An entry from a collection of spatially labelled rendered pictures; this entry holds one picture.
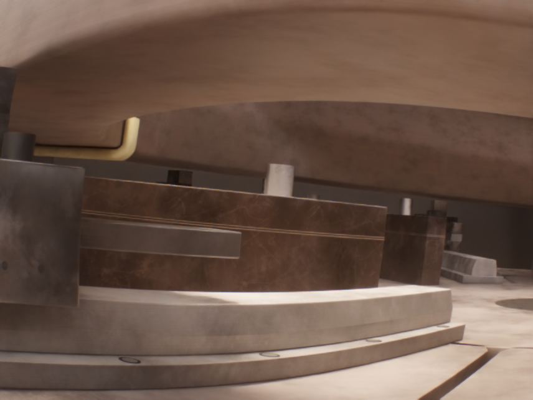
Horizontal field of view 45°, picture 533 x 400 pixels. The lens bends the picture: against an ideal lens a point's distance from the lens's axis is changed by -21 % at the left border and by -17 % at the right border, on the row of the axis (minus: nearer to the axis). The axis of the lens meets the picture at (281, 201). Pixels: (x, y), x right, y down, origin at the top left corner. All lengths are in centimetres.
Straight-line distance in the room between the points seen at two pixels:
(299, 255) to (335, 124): 247
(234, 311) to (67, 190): 51
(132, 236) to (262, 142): 310
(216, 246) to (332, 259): 97
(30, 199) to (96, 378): 32
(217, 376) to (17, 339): 43
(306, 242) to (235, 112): 198
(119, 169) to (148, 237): 510
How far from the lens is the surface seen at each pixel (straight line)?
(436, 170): 502
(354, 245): 239
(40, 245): 103
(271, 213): 226
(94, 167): 646
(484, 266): 433
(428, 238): 400
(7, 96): 113
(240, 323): 143
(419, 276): 402
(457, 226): 560
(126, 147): 313
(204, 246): 140
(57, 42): 104
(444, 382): 150
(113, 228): 127
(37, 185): 103
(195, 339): 135
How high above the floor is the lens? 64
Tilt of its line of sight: 1 degrees up
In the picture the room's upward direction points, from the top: 5 degrees clockwise
